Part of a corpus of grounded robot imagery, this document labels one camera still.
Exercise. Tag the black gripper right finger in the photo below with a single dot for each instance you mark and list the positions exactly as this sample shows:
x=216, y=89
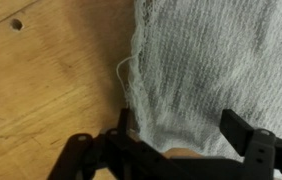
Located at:
x=264, y=153

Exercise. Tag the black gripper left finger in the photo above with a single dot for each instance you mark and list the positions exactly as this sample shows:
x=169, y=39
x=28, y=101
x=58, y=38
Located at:
x=124, y=156

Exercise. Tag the white cloth towel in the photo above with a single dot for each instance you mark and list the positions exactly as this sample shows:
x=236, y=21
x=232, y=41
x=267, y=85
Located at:
x=221, y=66

